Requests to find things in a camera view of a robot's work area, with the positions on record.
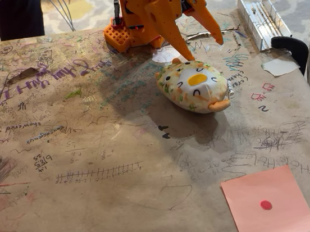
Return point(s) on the orange gripper with servo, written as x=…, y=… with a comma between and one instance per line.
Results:
x=162, y=12

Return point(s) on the white and orange plush toy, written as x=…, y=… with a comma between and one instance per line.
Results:
x=194, y=88

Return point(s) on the orange robot arm with base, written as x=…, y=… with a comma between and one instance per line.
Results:
x=137, y=16

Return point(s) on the small red round object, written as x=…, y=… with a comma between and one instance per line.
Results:
x=266, y=205

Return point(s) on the black and red base clamp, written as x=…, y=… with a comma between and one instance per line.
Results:
x=116, y=13

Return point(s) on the white tape piece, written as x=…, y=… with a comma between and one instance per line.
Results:
x=279, y=66

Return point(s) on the grey and yellow patterned rug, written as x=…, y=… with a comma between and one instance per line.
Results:
x=293, y=0

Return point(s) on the person's dark trousers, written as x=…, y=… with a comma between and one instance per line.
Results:
x=18, y=19

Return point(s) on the pink sticky note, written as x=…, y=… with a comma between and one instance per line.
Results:
x=265, y=187

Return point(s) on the brown scribbled paper table cover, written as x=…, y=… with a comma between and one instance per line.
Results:
x=95, y=185

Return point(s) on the aluminium rail bracket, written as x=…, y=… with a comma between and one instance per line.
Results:
x=262, y=20

